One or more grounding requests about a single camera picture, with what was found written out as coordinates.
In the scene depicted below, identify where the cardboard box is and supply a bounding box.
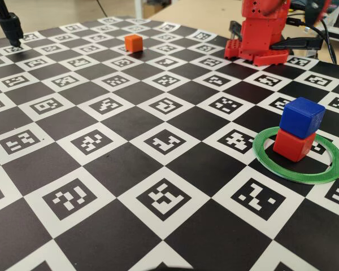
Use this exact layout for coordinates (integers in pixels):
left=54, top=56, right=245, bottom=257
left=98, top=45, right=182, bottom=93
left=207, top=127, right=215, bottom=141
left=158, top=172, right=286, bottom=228
left=143, top=0, right=170, bottom=15

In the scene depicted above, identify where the black plug with wires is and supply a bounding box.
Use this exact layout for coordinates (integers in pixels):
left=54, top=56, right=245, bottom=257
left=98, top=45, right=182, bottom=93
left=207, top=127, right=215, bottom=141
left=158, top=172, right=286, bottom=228
left=286, top=16, right=313, bottom=28

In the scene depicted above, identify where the black clamp long handle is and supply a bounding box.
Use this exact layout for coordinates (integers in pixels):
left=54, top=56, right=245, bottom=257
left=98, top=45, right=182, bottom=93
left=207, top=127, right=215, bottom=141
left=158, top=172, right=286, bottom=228
left=271, top=36, right=324, bottom=52

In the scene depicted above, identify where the red cube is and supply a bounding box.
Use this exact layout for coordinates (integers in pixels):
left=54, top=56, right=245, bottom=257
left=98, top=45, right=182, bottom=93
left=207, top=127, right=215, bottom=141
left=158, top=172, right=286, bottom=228
left=272, top=127, right=317, bottom=163

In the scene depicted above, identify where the black white marker checkerboard mat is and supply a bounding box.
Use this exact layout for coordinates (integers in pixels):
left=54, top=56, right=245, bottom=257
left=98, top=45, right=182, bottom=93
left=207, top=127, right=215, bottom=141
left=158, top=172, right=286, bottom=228
left=0, top=16, right=339, bottom=271

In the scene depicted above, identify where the blue cube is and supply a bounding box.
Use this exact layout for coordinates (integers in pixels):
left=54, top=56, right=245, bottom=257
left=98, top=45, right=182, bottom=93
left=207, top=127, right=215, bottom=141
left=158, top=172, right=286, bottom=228
left=279, top=97, right=326, bottom=139

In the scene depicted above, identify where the thick black cable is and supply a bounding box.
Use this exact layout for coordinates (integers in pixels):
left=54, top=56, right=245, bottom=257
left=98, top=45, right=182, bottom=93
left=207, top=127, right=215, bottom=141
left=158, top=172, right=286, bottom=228
left=313, top=16, right=337, bottom=63

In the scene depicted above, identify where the white table leg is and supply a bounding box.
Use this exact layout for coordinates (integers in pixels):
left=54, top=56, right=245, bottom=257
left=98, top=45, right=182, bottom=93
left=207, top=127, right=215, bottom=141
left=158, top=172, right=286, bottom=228
left=134, top=0, right=144, bottom=19

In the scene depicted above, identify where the small dark clamp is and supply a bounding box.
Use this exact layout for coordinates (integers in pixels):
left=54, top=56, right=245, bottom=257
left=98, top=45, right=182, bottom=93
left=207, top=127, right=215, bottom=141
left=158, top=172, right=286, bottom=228
left=228, top=20, right=244, bottom=40

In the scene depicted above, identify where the orange cube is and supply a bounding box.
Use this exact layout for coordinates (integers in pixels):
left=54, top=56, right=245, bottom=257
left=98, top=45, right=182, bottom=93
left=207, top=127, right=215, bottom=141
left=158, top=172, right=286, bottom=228
left=124, top=34, right=144, bottom=54

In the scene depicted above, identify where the green flat ring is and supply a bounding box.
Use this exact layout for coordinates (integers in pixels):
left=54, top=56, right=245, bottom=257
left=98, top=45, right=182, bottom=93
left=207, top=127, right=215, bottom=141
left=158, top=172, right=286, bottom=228
left=252, top=126, right=339, bottom=185

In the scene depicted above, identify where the black tripod leg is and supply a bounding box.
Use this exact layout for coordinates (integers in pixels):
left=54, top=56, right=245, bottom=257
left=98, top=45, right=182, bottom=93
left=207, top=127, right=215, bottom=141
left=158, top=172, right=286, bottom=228
left=0, top=0, right=25, bottom=48

